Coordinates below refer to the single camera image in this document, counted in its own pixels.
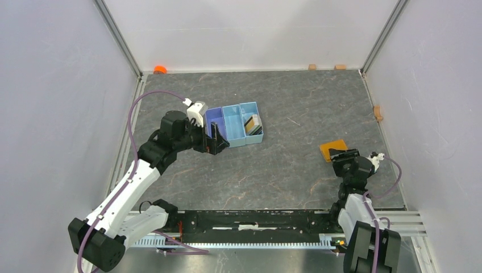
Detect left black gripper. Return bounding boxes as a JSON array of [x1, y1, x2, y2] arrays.
[[174, 117, 229, 155]]

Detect orange leather card holder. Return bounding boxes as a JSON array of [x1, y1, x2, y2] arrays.
[[319, 139, 348, 162]]

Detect stack of credit cards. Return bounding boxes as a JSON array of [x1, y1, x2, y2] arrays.
[[244, 114, 263, 136]]

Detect light blue bin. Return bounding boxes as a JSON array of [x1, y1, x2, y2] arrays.
[[222, 105, 246, 148], [239, 102, 264, 145]]

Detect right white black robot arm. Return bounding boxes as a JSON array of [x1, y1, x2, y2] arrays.
[[328, 148, 401, 272]]

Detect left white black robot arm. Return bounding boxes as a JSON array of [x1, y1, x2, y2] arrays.
[[68, 110, 230, 272]]

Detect purple plastic bin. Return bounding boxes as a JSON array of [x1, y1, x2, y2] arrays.
[[205, 107, 227, 140]]

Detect curved wooden piece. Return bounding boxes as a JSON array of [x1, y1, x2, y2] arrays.
[[373, 105, 384, 122]]

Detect orange round cap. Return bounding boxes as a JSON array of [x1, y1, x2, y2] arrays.
[[153, 65, 167, 74]]

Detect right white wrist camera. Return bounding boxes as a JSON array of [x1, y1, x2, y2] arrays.
[[368, 152, 385, 172]]

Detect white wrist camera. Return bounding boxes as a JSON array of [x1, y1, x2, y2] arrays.
[[186, 101, 208, 127], [368, 152, 385, 172]]

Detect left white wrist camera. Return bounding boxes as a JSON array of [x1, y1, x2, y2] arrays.
[[186, 101, 208, 127]]

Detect white slotted cable duct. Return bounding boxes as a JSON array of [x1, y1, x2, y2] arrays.
[[131, 233, 336, 250]]

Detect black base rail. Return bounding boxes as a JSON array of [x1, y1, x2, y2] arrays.
[[161, 209, 343, 243]]

